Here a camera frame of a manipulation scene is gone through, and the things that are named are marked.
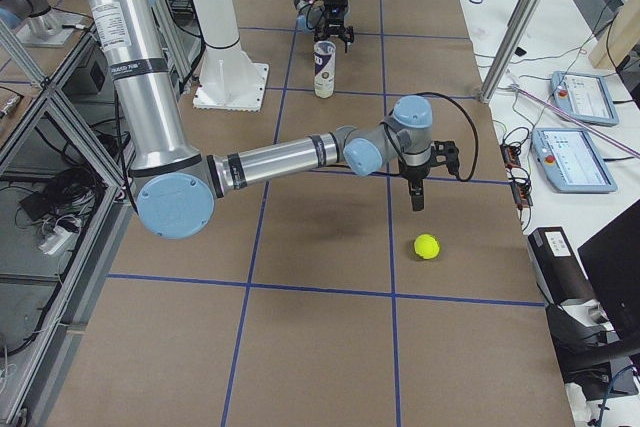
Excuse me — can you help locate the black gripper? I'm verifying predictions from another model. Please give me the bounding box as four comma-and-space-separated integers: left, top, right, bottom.
399, 161, 432, 212
314, 18, 355, 52

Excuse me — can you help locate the white blue tennis ball can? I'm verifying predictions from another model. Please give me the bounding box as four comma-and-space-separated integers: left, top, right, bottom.
314, 40, 336, 98

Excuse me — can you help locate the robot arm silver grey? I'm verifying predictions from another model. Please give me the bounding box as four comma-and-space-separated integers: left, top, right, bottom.
292, 0, 355, 51
86, 0, 436, 239

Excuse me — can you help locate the small orange black circuit device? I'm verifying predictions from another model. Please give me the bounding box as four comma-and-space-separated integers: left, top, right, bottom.
500, 143, 533, 211

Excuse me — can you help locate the lower teach pendant tablet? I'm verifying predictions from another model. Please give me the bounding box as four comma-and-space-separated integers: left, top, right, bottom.
531, 128, 618, 194

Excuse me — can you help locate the teach pendant tablet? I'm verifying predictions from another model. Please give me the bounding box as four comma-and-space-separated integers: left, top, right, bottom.
550, 71, 619, 127
531, 128, 618, 194

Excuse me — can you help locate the reacher grabber stick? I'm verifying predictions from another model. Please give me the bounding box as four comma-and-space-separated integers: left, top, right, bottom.
508, 83, 640, 158

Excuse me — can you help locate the black box with white label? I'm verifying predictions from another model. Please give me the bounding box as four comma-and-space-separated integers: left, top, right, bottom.
527, 226, 596, 305

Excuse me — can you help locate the upper teach pendant tablet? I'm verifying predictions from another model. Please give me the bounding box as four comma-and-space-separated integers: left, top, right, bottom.
550, 71, 619, 127

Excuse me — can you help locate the black computer monitor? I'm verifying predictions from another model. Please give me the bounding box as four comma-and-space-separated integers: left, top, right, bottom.
578, 201, 639, 337

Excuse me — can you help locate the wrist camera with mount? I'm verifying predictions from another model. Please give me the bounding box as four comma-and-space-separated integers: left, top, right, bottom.
324, 0, 348, 24
429, 141, 460, 178

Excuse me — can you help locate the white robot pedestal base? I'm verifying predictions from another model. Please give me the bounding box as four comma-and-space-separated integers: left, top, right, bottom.
193, 0, 269, 112

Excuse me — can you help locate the aluminium frame post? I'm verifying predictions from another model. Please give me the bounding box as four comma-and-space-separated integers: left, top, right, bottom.
477, 0, 541, 104

